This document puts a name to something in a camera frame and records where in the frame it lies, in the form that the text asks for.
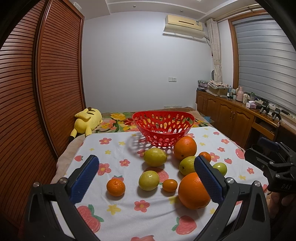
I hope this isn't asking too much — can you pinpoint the cardboard box with cloth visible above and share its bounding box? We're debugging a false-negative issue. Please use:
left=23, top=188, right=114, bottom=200
left=208, top=80, right=229, bottom=96

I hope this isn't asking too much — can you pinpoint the brown louvered wardrobe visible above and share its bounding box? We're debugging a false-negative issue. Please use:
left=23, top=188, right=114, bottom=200
left=1, top=1, right=86, bottom=226

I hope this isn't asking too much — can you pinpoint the large front orange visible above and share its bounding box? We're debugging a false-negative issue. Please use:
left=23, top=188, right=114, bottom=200
left=178, top=172, right=211, bottom=210

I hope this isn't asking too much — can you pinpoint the wall outlet strip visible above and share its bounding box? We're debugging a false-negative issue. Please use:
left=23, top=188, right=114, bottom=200
left=164, top=105, right=182, bottom=108

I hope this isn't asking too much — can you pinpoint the large back orange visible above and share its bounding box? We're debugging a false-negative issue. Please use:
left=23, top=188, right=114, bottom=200
left=173, top=136, right=197, bottom=161

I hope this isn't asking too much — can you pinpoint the white wall switch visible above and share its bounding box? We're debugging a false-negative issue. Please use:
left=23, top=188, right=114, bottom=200
left=168, top=77, right=177, bottom=82

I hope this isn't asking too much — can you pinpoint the wooden sideboard cabinet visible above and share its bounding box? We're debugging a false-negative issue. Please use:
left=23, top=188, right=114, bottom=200
left=196, top=90, right=295, bottom=150

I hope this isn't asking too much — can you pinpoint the pink kettle jug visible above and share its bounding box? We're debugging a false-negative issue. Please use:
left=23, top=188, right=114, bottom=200
left=236, top=86, right=244, bottom=102

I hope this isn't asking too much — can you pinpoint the grey window blind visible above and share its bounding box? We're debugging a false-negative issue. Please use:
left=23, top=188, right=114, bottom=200
left=233, top=15, right=296, bottom=113

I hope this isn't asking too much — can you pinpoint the medium mandarin orange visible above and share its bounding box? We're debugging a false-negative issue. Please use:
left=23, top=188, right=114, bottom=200
left=106, top=179, right=125, bottom=197

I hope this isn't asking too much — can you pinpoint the red perforated plastic basket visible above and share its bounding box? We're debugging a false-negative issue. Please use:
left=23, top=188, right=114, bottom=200
left=132, top=110, right=195, bottom=148

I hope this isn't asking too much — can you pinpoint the wall air conditioner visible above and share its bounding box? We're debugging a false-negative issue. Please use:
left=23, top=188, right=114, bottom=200
left=164, top=15, right=205, bottom=39

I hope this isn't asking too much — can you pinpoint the small kumquat mandarin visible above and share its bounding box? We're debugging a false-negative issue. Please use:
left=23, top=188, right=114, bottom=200
left=163, top=179, right=178, bottom=192

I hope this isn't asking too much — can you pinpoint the beige curtain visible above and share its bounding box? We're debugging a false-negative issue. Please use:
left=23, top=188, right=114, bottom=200
left=206, top=19, right=223, bottom=82

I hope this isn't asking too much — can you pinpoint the large orange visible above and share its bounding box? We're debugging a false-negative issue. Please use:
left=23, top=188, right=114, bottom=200
left=178, top=172, right=211, bottom=210
left=173, top=136, right=197, bottom=161

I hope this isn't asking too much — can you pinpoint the person's right hand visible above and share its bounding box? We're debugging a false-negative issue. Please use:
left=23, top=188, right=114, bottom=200
left=268, top=192, right=295, bottom=219

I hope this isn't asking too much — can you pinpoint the yellow plush toy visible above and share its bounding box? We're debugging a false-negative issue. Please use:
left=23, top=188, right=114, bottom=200
left=70, top=107, right=102, bottom=140

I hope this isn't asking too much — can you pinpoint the yellow-green oval guava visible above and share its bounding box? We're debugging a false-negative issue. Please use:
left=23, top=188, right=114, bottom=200
left=144, top=148, right=167, bottom=167

